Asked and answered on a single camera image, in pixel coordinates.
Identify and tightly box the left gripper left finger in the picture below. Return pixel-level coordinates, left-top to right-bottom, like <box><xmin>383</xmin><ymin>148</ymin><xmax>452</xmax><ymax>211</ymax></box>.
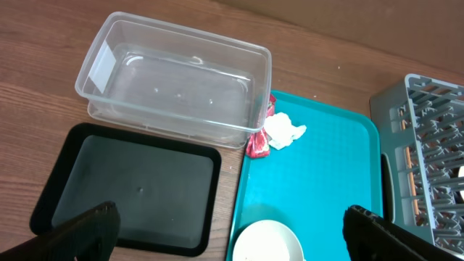
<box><xmin>1</xmin><ymin>202</ymin><xmax>120</xmax><ymax>261</ymax></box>

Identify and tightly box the red snack wrapper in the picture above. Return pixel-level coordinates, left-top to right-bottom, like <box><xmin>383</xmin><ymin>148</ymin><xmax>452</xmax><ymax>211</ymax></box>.
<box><xmin>245</xmin><ymin>95</ymin><xmax>276</xmax><ymax>159</ymax></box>

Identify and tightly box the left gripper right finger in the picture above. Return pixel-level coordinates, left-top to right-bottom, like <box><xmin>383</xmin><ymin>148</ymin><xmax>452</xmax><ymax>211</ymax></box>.
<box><xmin>342</xmin><ymin>205</ymin><xmax>460</xmax><ymax>261</ymax></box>

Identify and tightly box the white tissue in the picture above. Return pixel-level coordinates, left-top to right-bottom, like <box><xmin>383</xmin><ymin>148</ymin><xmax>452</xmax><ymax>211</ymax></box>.
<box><xmin>264</xmin><ymin>112</ymin><xmax>307</xmax><ymax>150</ymax></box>

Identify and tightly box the white cup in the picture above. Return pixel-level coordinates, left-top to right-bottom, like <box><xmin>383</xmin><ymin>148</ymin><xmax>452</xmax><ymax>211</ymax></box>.
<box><xmin>456</xmin><ymin>166</ymin><xmax>464</xmax><ymax>203</ymax></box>

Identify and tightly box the teal serving tray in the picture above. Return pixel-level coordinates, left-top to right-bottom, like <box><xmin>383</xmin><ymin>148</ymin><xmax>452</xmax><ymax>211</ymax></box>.
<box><xmin>226</xmin><ymin>91</ymin><xmax>383</xmax><ymax>261</ymax></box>

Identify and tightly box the clear plastic bin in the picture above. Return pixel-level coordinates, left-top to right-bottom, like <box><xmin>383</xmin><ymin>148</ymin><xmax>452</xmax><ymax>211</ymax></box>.
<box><xmin>75</xmin><ymin>12</ymin><xmax>272</xmax><ymax>149</ymax></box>

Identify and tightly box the grey bowl with food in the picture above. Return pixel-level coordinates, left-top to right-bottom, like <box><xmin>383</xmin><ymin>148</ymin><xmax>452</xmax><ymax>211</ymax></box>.
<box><xmin>232</xmin><ymin>220</ymin><xmax>305</xmax><ymax>261</ymax></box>

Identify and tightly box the wooden chopstick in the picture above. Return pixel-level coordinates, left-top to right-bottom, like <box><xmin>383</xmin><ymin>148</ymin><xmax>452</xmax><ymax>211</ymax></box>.
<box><xmin>400</xmin><ymin>119</ymin><xmax>420</xmax><ymax>217</ymax></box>

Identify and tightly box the black plastic tray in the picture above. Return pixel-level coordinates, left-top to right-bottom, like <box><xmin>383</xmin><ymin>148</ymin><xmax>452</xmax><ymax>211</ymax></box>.
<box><xmin>30</xmin><ymin>123</ymin><xmax>221</xmax><ymax>257</ymax></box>

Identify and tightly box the grey dishwasher rack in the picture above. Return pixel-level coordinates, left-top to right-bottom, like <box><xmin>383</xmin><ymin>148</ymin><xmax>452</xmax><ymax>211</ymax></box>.
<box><xmin>370</xmin><ymin>74</ymin><xmax>463</xmax><ymax>259</ymax></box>

